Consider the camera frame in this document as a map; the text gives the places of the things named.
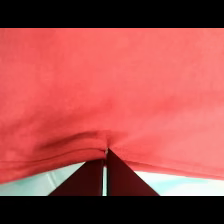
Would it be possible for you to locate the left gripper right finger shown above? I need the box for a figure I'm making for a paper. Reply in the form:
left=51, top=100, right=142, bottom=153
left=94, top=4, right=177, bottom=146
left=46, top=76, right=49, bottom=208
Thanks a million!
left=106, top=148, right=160, bottom=197

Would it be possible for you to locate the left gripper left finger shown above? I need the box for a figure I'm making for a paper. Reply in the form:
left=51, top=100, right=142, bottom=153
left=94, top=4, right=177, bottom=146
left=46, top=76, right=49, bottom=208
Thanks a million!
left=47, top=159, right=105, bottom=197

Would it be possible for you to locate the red T-shirt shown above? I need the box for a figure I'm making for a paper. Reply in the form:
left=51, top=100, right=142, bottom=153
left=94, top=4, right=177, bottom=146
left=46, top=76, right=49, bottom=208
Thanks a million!
left=0, top=27, right=224, bottom=185

